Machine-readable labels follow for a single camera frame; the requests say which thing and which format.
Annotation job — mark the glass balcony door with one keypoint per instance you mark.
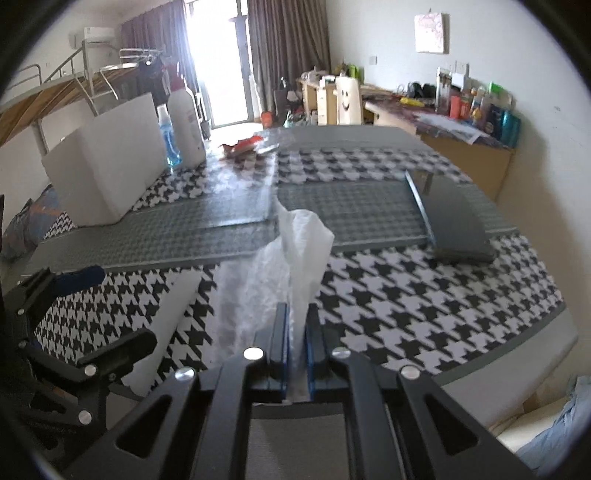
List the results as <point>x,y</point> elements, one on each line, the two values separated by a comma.
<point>217,60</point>

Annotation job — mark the blue liquid bottle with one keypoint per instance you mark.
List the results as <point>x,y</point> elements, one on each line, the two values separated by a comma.
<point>168,143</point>

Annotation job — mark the orange bag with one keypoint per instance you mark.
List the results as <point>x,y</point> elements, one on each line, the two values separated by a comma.
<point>267,120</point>

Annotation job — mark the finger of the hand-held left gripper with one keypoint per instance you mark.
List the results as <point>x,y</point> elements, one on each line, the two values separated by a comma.
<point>78,279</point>
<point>124,353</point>

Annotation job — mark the metal bunk bed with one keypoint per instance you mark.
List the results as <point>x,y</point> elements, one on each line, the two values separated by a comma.
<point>27,106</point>

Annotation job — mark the clear plastic bag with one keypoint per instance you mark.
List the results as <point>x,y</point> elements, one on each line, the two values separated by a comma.
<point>249,295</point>

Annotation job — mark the white foam sheet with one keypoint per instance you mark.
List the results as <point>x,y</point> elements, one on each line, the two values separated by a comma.
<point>171,323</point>

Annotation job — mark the blue patterned quilt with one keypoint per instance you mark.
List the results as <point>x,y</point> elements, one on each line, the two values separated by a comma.
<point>27,226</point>

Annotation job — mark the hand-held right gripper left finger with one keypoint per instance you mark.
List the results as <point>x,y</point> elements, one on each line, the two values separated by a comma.
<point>281,350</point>

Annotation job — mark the white foam box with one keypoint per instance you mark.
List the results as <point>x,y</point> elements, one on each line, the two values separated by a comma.
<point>106,157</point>

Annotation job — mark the row of toiletry bottles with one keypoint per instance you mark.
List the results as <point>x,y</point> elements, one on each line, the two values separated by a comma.
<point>480,110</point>

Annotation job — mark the white air conditioner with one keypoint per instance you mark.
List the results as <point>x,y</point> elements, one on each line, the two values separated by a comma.
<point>92,37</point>

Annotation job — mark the long wooden desk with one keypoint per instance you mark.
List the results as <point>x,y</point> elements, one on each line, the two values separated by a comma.
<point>471,157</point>

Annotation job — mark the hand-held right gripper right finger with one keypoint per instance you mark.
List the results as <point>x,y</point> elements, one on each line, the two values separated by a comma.
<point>314,355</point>

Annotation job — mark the person's jeans leg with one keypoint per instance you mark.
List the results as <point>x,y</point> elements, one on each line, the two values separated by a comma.
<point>554,438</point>

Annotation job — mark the wooden chair with smiley face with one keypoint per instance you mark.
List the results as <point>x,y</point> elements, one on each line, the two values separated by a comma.
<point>348,99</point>

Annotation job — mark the white spray bottle red nozzle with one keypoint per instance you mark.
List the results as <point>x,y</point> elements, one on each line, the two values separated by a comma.
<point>187,124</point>

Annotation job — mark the red snack packet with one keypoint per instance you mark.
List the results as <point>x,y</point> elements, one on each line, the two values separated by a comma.
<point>240,146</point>

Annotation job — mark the hanging dark clothes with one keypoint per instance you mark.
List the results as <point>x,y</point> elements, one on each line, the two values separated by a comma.
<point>154,83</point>

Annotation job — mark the brown curtain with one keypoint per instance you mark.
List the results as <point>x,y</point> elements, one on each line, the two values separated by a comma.
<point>288,46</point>
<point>152,27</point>

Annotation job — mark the white plastic bag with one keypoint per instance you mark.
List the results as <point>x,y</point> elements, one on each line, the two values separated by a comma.
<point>304,249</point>

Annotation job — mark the grey notebook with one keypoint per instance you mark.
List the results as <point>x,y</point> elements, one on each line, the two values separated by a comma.
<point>455,221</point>

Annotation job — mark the pink wall poster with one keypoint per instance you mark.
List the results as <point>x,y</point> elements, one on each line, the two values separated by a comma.
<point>431,32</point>

